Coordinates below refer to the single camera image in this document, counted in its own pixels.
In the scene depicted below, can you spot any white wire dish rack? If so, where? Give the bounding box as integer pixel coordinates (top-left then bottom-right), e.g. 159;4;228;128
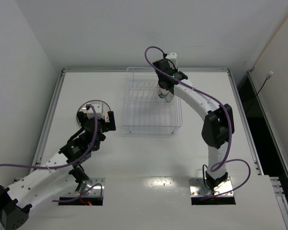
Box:
122;67;183;136

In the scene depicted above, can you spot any sunburst pattern plate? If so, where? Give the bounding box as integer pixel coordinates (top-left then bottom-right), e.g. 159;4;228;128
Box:
77;100;111;122

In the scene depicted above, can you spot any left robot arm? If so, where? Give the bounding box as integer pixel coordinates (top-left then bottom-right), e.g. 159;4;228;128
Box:
0;107;116;230

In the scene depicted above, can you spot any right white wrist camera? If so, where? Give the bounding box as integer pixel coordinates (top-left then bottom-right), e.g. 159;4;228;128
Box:
163;52;178;69

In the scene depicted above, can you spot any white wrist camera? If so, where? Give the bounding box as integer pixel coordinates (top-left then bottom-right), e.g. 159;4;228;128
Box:
85;102;104;119
163;52;178;69

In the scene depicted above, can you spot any black cable white plug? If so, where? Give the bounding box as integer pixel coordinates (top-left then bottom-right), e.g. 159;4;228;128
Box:
245;71;274;115

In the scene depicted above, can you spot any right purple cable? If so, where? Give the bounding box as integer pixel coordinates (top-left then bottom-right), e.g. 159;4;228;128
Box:
144;46;252;201

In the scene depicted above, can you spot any white plate floral emblem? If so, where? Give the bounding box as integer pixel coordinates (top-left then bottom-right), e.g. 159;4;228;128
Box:
165;91;174;103

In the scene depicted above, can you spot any aluminium frame rail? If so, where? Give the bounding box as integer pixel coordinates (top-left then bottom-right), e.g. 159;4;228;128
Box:
33;69;66;165
228;70;264;175

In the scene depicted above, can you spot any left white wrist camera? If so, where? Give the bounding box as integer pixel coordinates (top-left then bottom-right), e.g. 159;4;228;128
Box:
85;102;104;119

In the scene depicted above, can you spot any aluminium frame rail left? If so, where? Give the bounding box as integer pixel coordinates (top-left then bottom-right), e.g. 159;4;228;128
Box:
33;69;66;165

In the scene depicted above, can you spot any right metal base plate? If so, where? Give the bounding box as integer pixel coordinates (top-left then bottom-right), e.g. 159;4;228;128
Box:
189;177;234;198

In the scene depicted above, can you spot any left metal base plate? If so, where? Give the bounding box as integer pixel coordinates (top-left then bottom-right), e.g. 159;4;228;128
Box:
60;177;105;198

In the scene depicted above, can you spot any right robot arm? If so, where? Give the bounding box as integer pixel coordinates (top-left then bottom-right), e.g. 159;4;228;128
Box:
153;58;234;191

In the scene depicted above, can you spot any green rim lettered plate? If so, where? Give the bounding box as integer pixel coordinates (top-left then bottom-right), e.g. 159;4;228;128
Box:
157;84;168;99

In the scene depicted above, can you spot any aluminium frame rail right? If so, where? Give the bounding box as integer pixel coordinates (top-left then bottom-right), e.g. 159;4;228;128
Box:
228;70;264;175

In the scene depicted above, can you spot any metal base plate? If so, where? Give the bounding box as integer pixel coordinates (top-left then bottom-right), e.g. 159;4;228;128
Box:
60;177;105;198
189;177;234;198

